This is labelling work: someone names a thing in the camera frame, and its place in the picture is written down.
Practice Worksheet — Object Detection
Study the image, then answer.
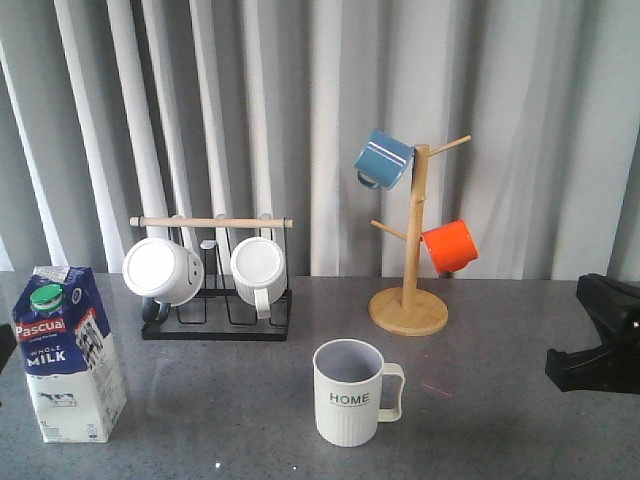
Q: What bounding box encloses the white smiley hanging mug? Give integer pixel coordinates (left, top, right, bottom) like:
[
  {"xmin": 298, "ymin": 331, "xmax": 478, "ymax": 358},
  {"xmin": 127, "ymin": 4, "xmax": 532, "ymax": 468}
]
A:
[{"xmin": 122, "ymin": 238, "xmax": 205, "ymax": 306}]

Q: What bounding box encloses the Pascual whole milk carton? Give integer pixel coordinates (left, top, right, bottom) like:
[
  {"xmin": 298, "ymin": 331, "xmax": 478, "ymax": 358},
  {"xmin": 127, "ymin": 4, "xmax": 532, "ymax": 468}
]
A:
[{"xmin": 12, "ymin": 266, "xmax": 126, "ymax": 443}]

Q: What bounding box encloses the orange mug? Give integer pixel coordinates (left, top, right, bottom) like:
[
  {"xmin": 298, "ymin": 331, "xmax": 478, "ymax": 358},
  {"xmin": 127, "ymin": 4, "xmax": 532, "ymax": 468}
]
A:
[{"xmin": 421, "ymin": 219, "xmax": 479, "ymax": 273}]

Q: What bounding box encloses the black wire mug rack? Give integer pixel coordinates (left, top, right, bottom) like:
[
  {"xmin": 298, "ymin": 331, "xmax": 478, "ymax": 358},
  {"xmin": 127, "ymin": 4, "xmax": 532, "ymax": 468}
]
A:
[{"xmin": 130, "ymin": 216, "xmax": 293, "ymax": 341}]

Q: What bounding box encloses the grey white curtain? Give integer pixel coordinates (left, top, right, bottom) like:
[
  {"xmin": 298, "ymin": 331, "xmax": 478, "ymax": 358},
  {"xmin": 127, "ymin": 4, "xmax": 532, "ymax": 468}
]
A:
[{"xmin": 1, "ymin": 1, "xmax": 639, "ymax": 281}]

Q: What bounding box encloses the white ribbed hanging mug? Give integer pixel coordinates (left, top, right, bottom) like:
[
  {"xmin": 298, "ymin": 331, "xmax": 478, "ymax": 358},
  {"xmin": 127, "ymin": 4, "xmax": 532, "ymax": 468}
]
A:
[{"xmin": 230, "ymin": 237, "xmax": 286, "ymax": 319}]

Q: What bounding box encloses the blue mug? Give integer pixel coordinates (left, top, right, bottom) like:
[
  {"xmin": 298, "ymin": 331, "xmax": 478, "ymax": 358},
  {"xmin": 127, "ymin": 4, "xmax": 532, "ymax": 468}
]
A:
[{"xmin": 355, "ymin": 130, "xmax": 414, "ymax": 190}]

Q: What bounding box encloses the wooden mug tree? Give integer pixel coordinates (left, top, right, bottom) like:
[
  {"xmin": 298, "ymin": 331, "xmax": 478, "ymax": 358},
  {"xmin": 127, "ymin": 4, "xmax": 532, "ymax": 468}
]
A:
[{"xmin": 368, "ymin": 135, "xmax": 471, "ymax": 337}]

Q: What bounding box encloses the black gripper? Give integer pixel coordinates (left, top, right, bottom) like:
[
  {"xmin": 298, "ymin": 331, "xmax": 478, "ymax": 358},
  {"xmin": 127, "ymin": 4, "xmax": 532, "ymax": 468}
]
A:
[{"xmin": 545, "ymin": 273, "xmax": 639, "ymax": 394}]

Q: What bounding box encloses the white HOME cup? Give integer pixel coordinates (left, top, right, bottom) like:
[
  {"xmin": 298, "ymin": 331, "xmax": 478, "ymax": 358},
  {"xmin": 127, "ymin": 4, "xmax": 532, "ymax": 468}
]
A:
[{"xmin": 312, "ymin": 339, "xmax": 405, "ymax": 447}]

